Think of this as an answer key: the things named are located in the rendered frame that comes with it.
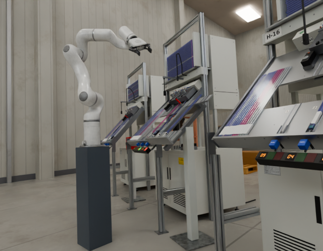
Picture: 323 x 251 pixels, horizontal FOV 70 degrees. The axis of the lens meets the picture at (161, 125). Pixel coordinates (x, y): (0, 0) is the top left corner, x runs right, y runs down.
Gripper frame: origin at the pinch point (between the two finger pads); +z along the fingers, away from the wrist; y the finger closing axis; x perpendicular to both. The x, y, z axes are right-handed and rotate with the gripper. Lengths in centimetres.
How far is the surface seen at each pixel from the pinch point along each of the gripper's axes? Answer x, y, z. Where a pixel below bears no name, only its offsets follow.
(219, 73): 40, 85, 5
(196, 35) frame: 13, 72, -26
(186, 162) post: 55, 2, 62
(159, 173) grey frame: 76, -11, 51
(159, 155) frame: 67, -6, 41
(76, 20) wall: 200, 101, -481
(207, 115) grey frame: 58, 52, 31
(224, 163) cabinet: 93, 55, 66
